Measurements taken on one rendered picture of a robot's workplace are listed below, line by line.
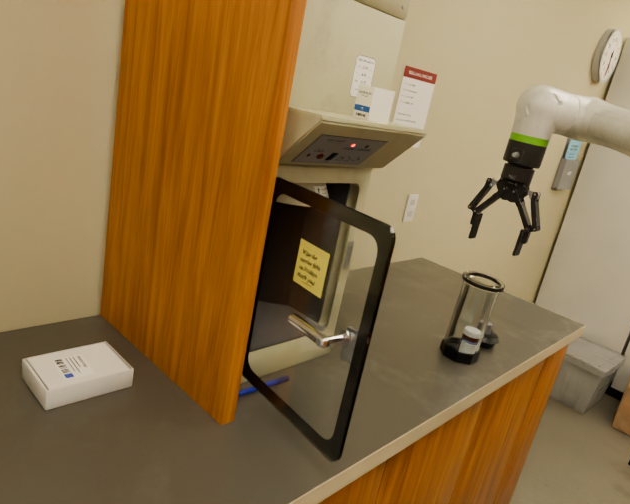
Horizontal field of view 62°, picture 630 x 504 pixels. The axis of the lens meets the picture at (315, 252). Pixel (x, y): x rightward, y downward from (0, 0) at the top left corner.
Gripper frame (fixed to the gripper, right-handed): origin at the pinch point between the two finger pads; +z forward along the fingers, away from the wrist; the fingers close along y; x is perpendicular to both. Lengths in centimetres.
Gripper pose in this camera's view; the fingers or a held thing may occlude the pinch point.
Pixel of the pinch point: (494, 241)
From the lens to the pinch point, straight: 147.1
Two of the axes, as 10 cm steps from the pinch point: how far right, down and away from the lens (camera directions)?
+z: -2.1, 9.3, 3.1
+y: 7.1, 3.6, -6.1
